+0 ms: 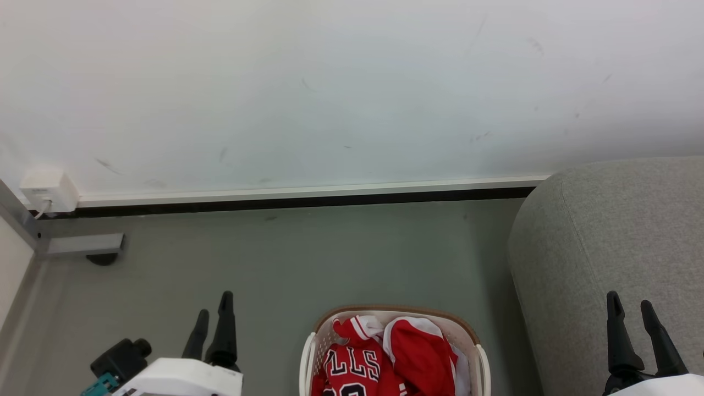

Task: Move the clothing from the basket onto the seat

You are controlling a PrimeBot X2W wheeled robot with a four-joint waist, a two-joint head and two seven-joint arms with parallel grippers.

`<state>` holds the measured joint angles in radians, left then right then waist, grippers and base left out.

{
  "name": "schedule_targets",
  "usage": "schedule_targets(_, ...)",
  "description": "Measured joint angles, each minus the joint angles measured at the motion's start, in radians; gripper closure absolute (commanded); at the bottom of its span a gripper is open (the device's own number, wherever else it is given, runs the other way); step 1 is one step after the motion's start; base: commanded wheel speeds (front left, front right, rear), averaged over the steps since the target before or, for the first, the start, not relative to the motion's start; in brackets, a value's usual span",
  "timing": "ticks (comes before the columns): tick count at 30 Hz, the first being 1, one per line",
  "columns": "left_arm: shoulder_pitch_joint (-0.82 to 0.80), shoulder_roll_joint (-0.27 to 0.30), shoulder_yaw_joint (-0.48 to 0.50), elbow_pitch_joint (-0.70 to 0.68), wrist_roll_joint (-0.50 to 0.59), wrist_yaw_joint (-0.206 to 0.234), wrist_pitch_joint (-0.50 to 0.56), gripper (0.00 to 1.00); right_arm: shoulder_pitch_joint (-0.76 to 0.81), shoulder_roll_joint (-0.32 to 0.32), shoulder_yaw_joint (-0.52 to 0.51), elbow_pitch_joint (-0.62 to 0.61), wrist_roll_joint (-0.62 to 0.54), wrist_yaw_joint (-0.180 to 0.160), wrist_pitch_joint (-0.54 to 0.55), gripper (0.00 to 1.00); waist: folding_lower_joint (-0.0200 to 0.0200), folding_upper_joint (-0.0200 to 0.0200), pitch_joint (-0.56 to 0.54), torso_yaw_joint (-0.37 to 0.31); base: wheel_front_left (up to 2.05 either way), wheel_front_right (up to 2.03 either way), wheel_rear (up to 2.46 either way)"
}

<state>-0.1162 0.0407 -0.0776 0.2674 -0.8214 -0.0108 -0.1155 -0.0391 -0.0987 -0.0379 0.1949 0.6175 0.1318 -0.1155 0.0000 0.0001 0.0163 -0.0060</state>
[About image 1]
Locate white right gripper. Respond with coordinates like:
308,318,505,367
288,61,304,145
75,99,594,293
602,291,704,396

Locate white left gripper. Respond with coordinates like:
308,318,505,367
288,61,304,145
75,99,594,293
113,291,244,396

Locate red shorts with white stripe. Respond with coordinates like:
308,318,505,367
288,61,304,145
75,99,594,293
382,317,471,396

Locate cream plastic laundry basket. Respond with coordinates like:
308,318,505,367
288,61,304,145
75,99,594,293
299,305,492,396

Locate grey fabric sofa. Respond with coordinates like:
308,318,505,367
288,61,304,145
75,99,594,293
507,156,704,396

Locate red Bulls jersey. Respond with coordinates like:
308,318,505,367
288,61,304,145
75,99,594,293
311,315,419,396

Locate white and black baseboard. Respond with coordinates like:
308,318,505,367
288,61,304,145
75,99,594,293
38,175,552,219

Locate teal cable connector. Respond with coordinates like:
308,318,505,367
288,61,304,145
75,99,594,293
81,373,119,396

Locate grey metal frame bar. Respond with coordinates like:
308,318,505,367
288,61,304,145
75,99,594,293
0,179,126,259

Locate white wall socket box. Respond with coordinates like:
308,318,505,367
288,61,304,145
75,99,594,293
19,168,79,214

